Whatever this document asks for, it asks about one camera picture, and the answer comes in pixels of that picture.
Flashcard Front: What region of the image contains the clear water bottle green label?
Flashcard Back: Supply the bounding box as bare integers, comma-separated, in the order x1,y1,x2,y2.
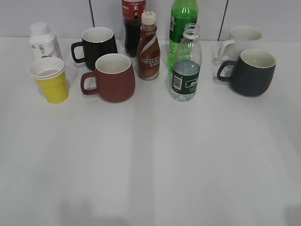
171,23,202,102

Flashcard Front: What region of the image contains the yellow paper cup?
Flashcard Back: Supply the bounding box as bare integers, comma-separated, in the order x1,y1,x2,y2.
28,57,69,104

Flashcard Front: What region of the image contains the red ceramic mug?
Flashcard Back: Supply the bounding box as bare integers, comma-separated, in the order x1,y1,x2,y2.
80,53,135,103

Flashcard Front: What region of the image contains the brown Nescafe coffee bottle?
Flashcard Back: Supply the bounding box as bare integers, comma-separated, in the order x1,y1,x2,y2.
137,11,160,81

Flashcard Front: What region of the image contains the black ceramic mug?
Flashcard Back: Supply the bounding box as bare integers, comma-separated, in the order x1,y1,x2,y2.
71,27,118,71

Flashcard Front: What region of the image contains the dark cola bottle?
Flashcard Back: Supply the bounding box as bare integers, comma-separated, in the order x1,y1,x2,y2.
121,0,146,57

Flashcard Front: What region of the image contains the green soda bottle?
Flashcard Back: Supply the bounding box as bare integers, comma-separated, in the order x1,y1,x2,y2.
168,0,198,71

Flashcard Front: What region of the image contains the dark grey ceramic mug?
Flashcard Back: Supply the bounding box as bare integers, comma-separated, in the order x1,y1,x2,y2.
217,49,276,97

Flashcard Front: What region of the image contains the white ceramic mug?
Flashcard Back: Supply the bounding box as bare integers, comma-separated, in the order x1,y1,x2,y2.
216,26,263,62

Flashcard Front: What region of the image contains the white yogurt drink bottle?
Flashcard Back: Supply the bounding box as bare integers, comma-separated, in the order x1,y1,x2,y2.
29,22,63,59

